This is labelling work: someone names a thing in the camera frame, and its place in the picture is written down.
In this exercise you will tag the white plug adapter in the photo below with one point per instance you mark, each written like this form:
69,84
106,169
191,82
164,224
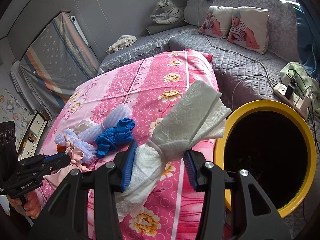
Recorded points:
307,98

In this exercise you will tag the green cloth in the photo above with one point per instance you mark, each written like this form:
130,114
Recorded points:
313,87

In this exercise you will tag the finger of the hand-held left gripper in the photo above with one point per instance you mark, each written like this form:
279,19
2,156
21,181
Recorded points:
53,170
55,158

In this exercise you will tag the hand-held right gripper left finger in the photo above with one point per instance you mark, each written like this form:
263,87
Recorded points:
130,165

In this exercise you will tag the person's left hand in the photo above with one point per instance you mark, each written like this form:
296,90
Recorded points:
33,205

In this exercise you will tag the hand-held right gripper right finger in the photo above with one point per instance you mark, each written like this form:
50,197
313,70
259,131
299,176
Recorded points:
190,170

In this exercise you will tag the white drawer unit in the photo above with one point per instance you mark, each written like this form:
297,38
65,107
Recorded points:
32,135

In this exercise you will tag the pink floral blanket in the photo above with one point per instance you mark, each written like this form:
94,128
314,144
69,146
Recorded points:
155,85

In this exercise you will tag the yellow round bin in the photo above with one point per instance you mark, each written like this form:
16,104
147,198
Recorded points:
262,104

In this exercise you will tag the cartoon printed wall cloth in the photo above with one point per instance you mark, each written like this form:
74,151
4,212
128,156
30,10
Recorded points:
12,107

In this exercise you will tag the blue rubber glove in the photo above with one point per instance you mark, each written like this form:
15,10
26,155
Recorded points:
112,137

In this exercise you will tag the white power strip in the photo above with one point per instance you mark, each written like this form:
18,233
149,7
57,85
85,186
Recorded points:
280,90

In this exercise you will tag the grey quilted sofa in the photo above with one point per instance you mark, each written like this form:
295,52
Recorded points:
250,80

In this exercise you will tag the pale blue foam net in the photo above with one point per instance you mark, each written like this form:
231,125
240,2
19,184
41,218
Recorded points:
110,120

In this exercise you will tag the crumpled white cloth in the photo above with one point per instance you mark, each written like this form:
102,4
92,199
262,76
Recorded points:
122,43

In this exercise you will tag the baby print pillow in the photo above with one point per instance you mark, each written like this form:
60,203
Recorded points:
247,30
215,22

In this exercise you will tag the striped sheet covered furniture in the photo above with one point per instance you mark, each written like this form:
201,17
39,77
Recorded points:
57,62

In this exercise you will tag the white tiger plush toy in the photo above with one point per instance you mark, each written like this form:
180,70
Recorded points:
170,13

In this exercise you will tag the small orange object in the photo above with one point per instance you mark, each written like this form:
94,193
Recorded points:
60,149

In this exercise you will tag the grey flat cushion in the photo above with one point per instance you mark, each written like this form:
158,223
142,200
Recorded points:
162,27

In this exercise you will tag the black charger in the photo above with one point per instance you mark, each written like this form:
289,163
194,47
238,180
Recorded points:
290,88

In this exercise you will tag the pink fabric piece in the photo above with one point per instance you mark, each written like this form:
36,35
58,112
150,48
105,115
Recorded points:
57,177

